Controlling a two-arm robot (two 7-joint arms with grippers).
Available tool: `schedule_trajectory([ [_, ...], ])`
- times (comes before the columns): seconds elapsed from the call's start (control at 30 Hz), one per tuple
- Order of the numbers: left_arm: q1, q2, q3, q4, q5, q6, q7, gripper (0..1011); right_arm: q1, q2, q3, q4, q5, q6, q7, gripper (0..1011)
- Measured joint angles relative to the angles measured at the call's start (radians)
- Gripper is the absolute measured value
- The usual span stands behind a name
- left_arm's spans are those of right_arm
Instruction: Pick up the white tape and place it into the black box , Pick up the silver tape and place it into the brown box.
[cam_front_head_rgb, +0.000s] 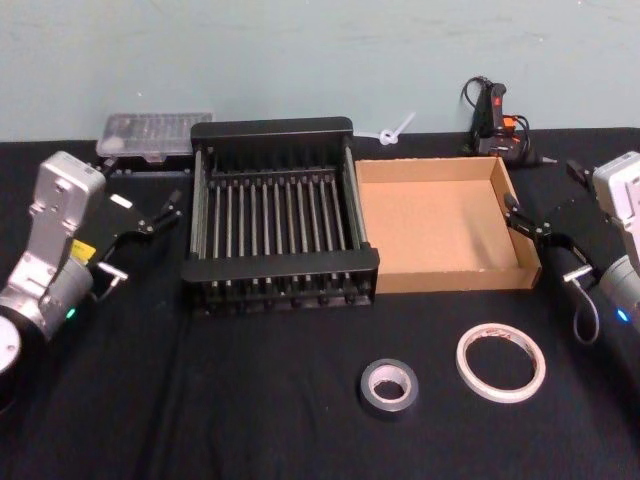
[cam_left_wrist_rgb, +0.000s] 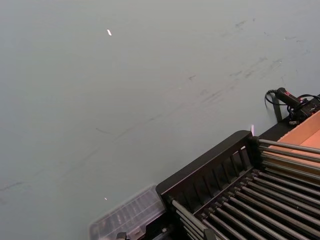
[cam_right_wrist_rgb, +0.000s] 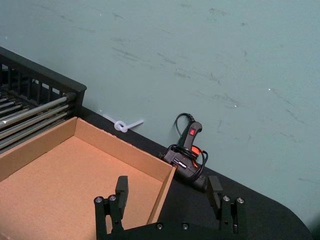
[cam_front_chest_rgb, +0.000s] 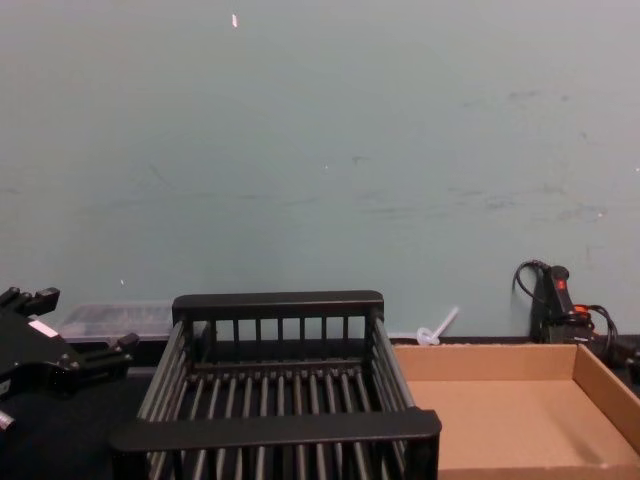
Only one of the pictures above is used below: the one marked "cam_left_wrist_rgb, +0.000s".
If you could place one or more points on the black rack with steel bars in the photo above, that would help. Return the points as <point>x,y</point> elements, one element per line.
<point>225,190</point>

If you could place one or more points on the clear plastic case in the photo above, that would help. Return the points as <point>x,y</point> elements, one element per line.
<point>130,215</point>

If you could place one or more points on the shallow brown cardboard tray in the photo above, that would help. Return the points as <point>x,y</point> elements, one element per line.
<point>303,140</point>

